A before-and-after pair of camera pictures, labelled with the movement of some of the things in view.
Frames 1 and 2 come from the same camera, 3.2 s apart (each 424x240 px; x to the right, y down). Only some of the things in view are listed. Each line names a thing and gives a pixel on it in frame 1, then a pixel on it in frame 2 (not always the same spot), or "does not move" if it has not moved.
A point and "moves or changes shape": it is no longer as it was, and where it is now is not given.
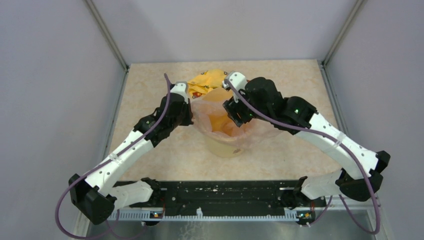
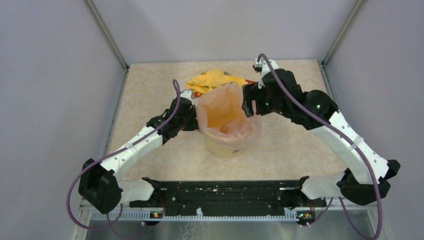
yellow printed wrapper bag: [202, 84] does not move
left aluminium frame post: [110, 38] does not move
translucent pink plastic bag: [213, 124] moves or changes shape
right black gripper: [234, 111] -> [249, 93]
